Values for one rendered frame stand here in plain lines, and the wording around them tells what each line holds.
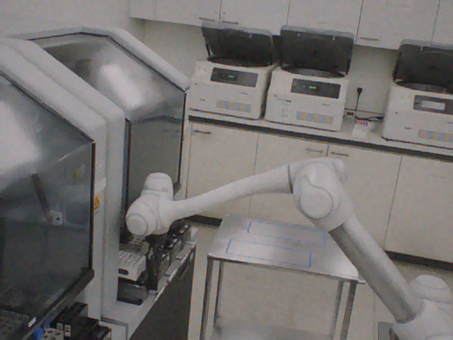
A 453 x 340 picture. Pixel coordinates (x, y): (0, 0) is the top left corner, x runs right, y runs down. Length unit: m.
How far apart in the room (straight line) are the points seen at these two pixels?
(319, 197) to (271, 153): 2.64
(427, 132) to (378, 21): 0.86
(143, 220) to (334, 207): 0.58
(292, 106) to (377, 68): 0.87
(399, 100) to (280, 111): 0.82
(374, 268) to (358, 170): 2.49
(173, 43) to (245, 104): 1.04
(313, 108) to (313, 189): 2.55
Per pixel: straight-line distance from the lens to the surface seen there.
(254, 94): 4.21
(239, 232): 2.56
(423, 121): 4.19
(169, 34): 5.00
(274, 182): 1.89
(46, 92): 1.74
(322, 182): 1.67
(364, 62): 4.74
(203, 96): 4.32
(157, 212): 1.84
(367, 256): 1.79
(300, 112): 4.19
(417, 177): 4.28
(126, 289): 2.15
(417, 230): 4.42
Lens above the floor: 1.88
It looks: 18 degrees down
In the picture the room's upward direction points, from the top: 6 degrees clockwise
